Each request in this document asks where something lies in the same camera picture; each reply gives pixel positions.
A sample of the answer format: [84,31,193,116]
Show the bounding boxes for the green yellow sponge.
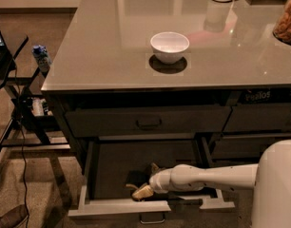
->
[126,171,151,190]

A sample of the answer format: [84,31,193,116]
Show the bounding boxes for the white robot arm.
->
[132,140,291,228]

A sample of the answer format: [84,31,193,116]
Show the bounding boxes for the open grey middle drawer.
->
[68,140,235,224]

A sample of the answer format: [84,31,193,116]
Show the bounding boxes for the closed top drawer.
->
[65,105,231,138]

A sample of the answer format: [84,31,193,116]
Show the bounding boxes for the dark cabinet counter unit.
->
[42,0,291,168]

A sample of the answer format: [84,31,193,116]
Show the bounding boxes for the right closed drawers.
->
[210,103,291,161]

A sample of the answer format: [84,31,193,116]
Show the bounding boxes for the white ceramic bowl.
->
[150,31,190,65]

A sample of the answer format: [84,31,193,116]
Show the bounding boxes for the brown shoe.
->
[0,204,29,228]

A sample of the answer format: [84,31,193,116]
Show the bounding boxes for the plastic water bottle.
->
[32,45,51,73]

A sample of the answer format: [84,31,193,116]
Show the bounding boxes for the black cable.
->
[13,66,31,228]

